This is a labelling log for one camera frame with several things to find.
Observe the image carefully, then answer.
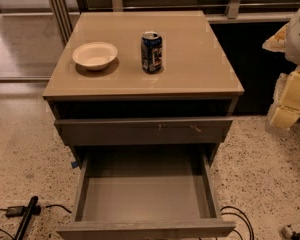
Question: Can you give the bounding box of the black cables right floor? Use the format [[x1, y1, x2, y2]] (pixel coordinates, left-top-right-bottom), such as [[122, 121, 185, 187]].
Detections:
[[219, 205, 255, 240]]

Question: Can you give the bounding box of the black cable left floor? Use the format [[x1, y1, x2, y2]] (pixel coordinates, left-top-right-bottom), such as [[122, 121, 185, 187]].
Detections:
[[0, 203, 73, 240]]

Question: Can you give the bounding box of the blue pepsi can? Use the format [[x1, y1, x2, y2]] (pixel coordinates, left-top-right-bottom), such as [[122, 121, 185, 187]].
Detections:
[[141, 31, 163, 74]]

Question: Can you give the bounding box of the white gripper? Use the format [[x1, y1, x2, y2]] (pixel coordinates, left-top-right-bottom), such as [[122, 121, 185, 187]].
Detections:
[[262, 8, 300, 129]]

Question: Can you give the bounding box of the blue tape piece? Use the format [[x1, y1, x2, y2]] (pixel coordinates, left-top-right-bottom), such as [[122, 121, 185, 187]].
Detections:
[[71, 161, 79, 169]]

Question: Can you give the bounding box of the black power adapter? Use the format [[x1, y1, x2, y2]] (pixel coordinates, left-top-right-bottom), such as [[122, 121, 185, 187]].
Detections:
[[6, 206, 25, 218]]

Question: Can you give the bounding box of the grey drawer cabinet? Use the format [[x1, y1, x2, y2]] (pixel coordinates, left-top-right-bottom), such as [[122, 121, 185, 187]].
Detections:
[[42, 10, 245, 167]]

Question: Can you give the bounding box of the closed grey top drawer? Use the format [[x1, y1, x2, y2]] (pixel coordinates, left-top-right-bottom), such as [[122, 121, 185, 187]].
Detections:
[[55, 117, 232, 146]]

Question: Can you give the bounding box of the metal window frame rail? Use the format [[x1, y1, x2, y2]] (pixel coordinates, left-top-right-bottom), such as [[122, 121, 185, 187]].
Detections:
[[50, 0, 300, 36]]

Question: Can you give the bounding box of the open grey middle drawer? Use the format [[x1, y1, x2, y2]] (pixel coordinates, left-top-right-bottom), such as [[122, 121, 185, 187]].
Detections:
[[57, 145, 236, 240]]

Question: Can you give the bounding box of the white power strip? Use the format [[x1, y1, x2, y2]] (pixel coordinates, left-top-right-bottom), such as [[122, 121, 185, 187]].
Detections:
[[282, 223, 300, 240]]

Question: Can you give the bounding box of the white paper bowl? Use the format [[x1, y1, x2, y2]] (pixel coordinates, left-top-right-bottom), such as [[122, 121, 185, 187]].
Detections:
[[72, 42, 118, 71]]

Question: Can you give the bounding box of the black rod on floor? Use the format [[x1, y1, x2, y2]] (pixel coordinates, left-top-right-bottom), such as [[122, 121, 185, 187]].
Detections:
[[14, 196, 41, 240]]

